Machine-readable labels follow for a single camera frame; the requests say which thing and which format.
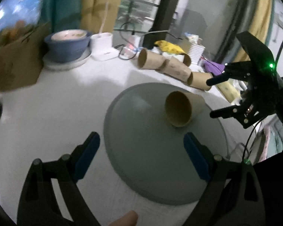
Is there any plain brown paper cup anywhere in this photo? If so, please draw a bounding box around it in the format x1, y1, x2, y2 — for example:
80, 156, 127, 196
165, 91, 205, 128

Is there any plain brown cup lying right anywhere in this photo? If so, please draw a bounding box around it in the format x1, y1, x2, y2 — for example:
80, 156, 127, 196
187, 71, 213, 91

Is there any brown cup with drawings middle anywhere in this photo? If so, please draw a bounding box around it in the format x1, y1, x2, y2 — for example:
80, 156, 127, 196
158, 57, 191, 83

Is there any brown cup with drawings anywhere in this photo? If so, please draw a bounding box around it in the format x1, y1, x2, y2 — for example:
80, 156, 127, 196
137, 48, 167, 70
158, 57, 191, 83

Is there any white paper cup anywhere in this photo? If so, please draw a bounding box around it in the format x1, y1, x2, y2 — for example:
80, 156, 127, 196
162, 52, 185, 62

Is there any brown cup with drawings left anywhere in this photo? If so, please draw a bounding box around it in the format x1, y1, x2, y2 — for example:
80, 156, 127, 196
137, 48, 167, 70

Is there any operator thumb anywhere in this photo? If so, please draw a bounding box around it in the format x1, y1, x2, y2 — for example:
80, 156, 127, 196
109, 210, 138, 226

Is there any purple cloth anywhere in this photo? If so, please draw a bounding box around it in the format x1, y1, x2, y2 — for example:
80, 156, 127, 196
202, 60, 225, 76

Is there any white woven basket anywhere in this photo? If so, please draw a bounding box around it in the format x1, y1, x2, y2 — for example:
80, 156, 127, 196
181, 38, 205, 64

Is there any yellow curtain right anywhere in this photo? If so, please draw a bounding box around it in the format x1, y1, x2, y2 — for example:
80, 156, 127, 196
233, 0, 274, 63

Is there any yellow curtain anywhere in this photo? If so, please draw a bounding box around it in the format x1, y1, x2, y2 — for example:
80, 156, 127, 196
80, 0, 121, 34
233, 0, 274, 63

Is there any round grey glass mat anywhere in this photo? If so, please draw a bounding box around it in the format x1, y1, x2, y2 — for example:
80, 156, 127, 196
104, 83, 228, 206

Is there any yellow plastic bag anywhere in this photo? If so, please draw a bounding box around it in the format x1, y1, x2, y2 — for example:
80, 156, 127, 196
154, 40, 184, 54

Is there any black power adapter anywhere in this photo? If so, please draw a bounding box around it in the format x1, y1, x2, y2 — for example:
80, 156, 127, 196
142, 32, 157, 50

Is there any white plate under bowl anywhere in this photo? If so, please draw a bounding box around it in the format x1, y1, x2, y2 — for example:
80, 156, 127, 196
42, 48, 91, 71

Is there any white charger plug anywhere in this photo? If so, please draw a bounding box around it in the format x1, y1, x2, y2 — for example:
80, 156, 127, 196
128, 34, 141, 52

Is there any cardboard box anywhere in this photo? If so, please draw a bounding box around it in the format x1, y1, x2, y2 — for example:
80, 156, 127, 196
0, 23, 50, 93

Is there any white desk lamp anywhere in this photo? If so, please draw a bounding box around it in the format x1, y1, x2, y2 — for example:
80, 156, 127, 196
91, 0, 121, 61

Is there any pink bowl inside blue bowl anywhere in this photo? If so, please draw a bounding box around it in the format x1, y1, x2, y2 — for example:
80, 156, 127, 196
51, 29, 87, 41

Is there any bag of oranges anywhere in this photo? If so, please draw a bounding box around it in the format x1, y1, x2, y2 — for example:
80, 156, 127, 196
0, 20, 36, 47

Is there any yellow curtain left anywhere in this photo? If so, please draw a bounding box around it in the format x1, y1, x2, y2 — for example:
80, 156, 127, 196
80, 0, 121, 34

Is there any tablet screen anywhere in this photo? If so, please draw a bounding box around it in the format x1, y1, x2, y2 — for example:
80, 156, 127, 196
0, 0, 43, 31

